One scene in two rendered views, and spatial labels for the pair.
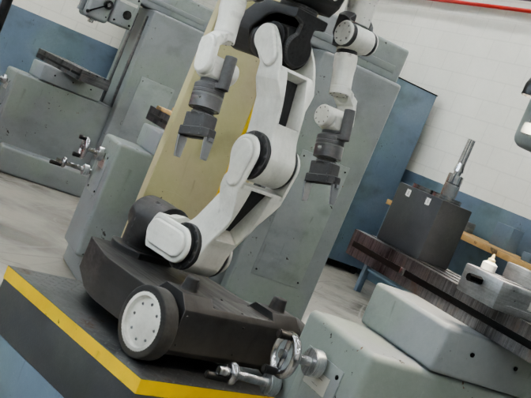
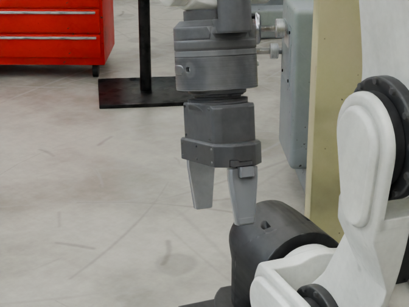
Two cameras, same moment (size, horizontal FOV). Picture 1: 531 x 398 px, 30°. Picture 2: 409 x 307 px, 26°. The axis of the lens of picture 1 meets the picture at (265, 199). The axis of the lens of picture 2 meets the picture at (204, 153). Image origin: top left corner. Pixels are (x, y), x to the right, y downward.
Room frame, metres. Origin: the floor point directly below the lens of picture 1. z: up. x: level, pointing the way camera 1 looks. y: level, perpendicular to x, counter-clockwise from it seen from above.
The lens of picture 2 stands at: (1.86, -0.08, 1.34)
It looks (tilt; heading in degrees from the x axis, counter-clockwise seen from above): 20 degrees down; 22
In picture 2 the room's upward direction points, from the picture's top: straight up
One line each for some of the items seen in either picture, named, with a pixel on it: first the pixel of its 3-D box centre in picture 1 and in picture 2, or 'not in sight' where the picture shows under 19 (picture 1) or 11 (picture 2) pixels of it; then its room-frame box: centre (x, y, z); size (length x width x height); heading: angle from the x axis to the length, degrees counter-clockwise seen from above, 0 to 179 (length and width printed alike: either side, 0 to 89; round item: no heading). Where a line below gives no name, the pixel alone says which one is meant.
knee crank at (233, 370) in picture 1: (245, 377); not in sight; (2.48, -0.13, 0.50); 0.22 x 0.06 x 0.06; 119
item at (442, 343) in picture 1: (472, 347); not in sight; (2.61, -0.66, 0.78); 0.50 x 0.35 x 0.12; 119
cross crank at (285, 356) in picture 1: (297, 358); not in sight; (2.37, -0.22, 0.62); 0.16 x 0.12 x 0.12; 119
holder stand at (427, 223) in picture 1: (423, 223); not in sight; (2.98, -0.47, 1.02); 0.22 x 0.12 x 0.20; 31
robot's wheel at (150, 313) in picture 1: (148, 322); not in sight; (2.60, 0.16, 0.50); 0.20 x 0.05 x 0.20; 44
